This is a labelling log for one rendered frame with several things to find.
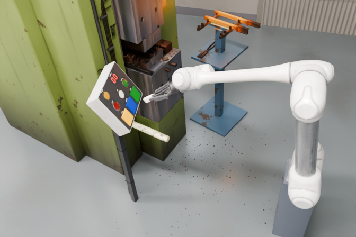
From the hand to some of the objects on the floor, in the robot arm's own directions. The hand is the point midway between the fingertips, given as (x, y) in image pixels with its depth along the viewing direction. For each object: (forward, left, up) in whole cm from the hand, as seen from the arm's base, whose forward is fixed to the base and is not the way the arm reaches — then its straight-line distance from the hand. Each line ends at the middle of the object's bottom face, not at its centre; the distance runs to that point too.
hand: (149, 98), depth 197 cm
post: (+24, +5, -106) cm, 109 cm away
